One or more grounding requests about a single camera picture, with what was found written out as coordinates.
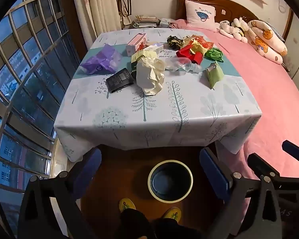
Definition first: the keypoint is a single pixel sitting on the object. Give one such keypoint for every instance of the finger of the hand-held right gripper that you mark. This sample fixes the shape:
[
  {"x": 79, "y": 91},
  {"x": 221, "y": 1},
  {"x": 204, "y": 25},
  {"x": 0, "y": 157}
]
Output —
[
  {"x": 292, "y": 148},
  {"x": 258, "y": 161}
]

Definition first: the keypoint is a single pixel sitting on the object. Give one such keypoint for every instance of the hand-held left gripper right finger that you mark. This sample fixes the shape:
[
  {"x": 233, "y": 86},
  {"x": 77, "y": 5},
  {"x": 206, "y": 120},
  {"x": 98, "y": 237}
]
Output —
[{"x": 214, "y": 171}]

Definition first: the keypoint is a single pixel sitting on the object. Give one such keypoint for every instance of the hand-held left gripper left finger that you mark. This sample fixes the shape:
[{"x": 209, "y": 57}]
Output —
[{"x": 89, "y": 169}]

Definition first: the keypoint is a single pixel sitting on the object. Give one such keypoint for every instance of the round blue trash bin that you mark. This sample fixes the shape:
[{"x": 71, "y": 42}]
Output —
[{"x": 169, "y": 181}]

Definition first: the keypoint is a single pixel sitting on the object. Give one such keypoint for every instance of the clear plastic bottle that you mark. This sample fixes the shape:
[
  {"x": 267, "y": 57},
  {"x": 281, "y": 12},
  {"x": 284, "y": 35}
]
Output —
[{"x": 184, "y": 64}]

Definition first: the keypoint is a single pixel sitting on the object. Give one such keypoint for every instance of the red paper bag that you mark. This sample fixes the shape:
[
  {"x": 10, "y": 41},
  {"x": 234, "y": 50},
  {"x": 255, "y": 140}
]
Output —
[{"x": 186, "y": 53}]

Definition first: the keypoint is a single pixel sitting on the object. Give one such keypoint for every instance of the green chocolate box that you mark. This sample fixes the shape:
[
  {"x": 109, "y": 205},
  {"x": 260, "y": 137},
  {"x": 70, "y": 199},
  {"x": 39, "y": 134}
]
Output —
[{"x": 142, "y": 56}]

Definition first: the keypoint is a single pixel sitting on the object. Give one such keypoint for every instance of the pink carton box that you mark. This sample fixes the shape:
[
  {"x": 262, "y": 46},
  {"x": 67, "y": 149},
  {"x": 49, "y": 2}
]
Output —
[{"x": 135, "y": 42}]

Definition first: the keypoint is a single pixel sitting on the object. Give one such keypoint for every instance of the white carton box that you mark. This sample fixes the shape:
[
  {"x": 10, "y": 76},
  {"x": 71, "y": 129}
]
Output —
[{"x": 155, "y": 49}]

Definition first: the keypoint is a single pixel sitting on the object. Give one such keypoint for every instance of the yellow slipper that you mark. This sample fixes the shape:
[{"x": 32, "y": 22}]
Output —
[
  {"x": 126, "y": 205},
  {"x": 173, "y": 213}
]

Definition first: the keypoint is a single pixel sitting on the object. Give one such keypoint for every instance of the tree print tablecloth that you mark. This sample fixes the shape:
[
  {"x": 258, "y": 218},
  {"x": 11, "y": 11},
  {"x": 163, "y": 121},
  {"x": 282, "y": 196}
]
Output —
[{"x": 152, "y": 119}]

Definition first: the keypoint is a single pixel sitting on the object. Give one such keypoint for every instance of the black packet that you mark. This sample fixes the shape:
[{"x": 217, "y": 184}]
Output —
[{"x": 119, "y": 79}]

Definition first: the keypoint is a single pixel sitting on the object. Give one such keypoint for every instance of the green pouch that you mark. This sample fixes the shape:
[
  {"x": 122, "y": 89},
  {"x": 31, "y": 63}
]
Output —
[{"x": 214, "y": 76}]

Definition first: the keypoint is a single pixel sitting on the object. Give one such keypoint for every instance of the window with metal grille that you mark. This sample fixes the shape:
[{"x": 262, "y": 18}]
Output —
[{"x": 27, "y": 79}]

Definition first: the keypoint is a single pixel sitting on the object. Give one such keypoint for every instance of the crumpled beige paper bag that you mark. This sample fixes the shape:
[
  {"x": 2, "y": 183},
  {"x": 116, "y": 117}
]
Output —
[{"x": 149, "y": 77}]

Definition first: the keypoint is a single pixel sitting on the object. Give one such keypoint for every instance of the purple plastic bag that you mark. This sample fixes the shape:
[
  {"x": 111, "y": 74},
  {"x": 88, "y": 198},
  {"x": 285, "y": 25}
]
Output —
[{"x": 102, "y": 59}]

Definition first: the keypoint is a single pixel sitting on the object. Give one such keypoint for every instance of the bear print bolster pillow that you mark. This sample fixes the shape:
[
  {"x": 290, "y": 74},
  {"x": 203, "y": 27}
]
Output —
[{"x": 266, "y": 39}]

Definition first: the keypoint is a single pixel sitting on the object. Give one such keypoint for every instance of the crumpled green paper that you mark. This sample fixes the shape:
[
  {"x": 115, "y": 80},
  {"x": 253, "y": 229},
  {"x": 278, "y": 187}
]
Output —
[{"x": 214, "y": 54}]

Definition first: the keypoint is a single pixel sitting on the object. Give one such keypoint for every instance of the orange red wrapper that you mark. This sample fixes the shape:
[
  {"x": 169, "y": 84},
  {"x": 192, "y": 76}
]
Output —
[{"x": 204, "y": 42}]

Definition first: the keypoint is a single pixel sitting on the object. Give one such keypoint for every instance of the white yellow plush toy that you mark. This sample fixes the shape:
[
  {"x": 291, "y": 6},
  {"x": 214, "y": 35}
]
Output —
[{"x": 240, "y": 28}]

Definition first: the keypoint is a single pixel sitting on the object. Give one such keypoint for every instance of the crumpled black yellow wrapper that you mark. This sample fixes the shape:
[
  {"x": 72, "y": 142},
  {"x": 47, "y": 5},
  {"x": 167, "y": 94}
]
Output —
[{"x": 174, "y": 42}]

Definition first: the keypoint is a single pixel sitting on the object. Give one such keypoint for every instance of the wooden headboard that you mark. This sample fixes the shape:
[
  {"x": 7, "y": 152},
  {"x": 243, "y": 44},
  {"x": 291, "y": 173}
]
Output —
[{"x": 229, "y": 7}]

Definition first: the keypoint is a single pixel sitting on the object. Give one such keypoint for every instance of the small pale green box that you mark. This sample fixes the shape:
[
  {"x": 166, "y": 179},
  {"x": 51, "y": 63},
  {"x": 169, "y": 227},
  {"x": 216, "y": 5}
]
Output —
[{"x": 166, "y": 23}]

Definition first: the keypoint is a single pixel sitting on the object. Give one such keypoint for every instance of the stack of books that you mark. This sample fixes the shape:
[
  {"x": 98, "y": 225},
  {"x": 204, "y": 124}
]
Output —
[{"x": 145, "y": 21}]

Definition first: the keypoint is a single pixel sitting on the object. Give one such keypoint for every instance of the pink square pillow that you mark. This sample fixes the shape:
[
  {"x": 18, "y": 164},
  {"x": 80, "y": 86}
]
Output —
[{"x": 199, "y": 13}]

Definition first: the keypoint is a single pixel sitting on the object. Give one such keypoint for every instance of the cream curtain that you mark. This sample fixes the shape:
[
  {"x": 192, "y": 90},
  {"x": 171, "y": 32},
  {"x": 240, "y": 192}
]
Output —
[{"x": 99, "y": 10}]

